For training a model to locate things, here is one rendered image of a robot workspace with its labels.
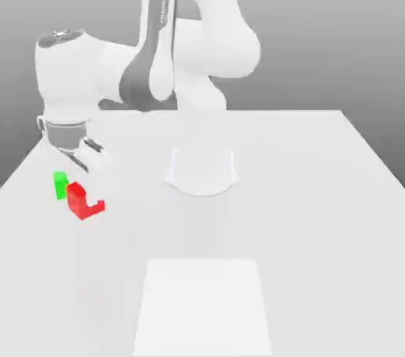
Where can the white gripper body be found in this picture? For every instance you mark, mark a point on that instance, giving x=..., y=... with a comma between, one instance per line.
x=95, y=170

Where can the small red cube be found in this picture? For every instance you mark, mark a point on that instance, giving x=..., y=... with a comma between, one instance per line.
x=77, y=205

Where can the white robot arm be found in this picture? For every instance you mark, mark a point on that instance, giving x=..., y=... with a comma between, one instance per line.
x=208, y=46

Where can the small green cube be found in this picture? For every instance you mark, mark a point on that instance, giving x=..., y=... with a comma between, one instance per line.
x=60, y=186

